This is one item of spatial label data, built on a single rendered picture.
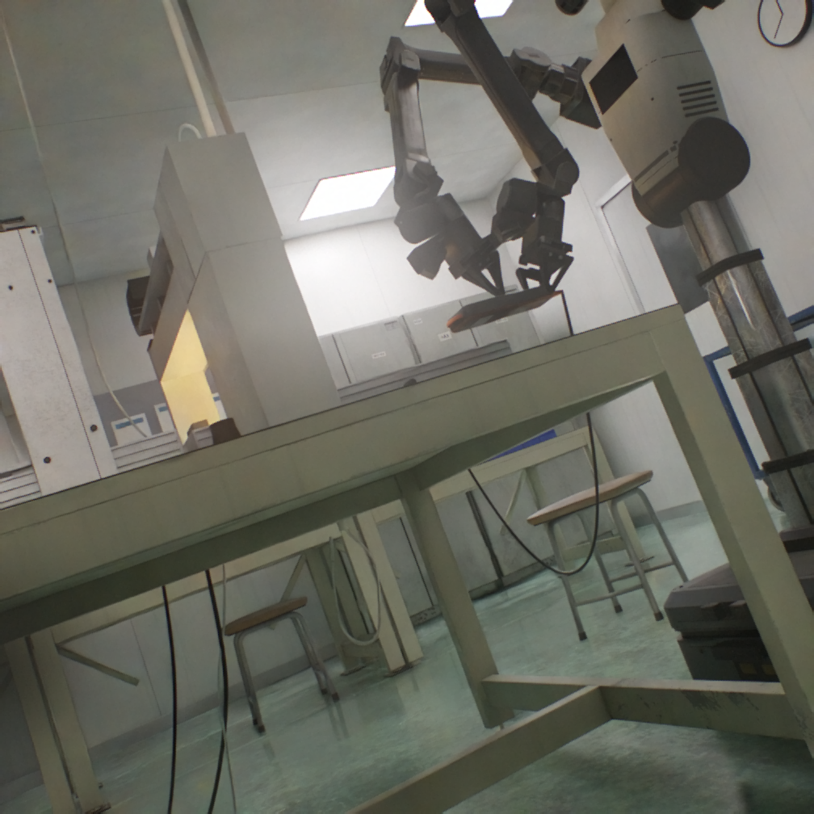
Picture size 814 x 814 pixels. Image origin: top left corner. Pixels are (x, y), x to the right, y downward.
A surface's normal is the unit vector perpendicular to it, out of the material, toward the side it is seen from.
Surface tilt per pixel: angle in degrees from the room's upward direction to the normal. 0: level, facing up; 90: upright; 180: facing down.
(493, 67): 107
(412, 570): 90
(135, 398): 90
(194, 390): 90
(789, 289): 90
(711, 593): 45
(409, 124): 66
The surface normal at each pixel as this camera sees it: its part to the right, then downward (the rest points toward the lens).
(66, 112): 0.36, 0.93
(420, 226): -0.60, 0.40
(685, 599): -0.87, -0.46
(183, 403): 0.37, -0.26
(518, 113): 0.24, 0.09
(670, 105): -0.15, 0.07
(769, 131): -0.86, 0.27
